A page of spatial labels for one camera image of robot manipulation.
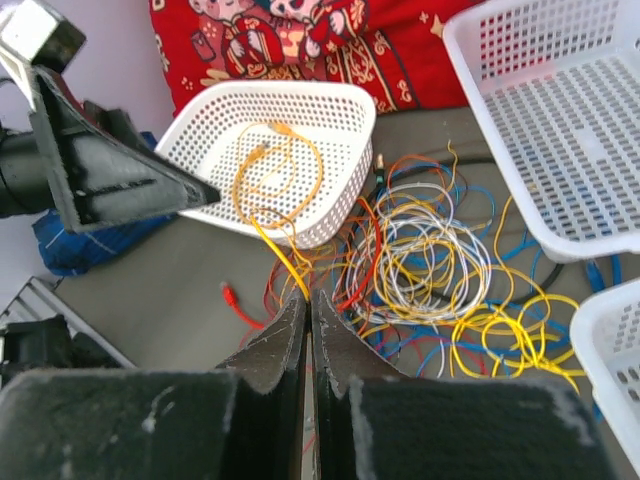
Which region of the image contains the white rectangular basket centre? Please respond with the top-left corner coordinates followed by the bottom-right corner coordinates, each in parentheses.
top-left (443, 0), bottom-right (639, 263)

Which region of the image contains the orange thin wire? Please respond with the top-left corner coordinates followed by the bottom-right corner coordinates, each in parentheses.
top-left (269, 154), bottom-right (451, 311)

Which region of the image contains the orange cable in basket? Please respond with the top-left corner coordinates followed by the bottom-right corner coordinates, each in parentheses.
top-left (232, 121), bottom-right (325, 231)

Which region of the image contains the white rectangular basket right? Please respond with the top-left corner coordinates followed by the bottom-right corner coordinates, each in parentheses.
top-left (570, 279), bottom-right (639, 470)

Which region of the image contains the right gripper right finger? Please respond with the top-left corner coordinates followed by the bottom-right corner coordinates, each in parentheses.
top-left (310, 290), bottom-right (617, 479)

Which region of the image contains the thin red wire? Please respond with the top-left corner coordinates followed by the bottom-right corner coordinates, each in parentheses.
top-left (239, 259), bottom-right (491, 381)

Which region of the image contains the white basket with rounded corners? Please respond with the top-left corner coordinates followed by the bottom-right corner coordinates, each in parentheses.
top-left (157, 81), bottom-right (377, 249)

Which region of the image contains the black thin wire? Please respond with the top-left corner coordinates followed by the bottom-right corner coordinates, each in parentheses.
top-left (349, 154), bottom-right (566, 306)

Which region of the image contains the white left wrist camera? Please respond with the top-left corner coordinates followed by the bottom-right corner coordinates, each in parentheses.
top-left (0, 0), bottom-right (87, 111)

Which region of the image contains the blue ethernet cable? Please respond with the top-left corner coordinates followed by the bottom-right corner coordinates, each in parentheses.
top-left (339, 154), bottom-right (624, 381)

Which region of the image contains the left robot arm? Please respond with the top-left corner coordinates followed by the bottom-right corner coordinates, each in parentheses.
top-left (1, 67), bottom-right (221, 233)

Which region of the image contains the blue plaid cloth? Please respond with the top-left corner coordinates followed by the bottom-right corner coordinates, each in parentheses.
top-left (32, 130), bottom-right (176, 277)

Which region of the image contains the red printed pillow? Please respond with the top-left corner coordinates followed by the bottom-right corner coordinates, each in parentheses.
top-left (149, 0), bottom-right (474, 114)

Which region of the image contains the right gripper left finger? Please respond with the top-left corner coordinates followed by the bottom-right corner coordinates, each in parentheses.
top-left (1, 292), bottom-right (306, 479)

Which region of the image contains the yellow thin cable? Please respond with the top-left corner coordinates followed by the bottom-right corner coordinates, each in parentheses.
top-left (249, 139), bottom-right (586, 381)

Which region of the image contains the white rectangular basket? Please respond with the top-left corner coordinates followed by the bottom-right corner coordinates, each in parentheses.
top-left (570, 279), bottom-right (639, 470)
top-left (443, 0), bottom-right (639, 263)

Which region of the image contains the white grey wire coil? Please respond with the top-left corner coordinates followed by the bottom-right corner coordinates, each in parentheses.
top-left (332, 184), bottom-right (494, 324)

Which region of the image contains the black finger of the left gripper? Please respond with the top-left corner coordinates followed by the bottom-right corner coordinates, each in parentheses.
top-left (30, 67), bottom-right (221, 233)

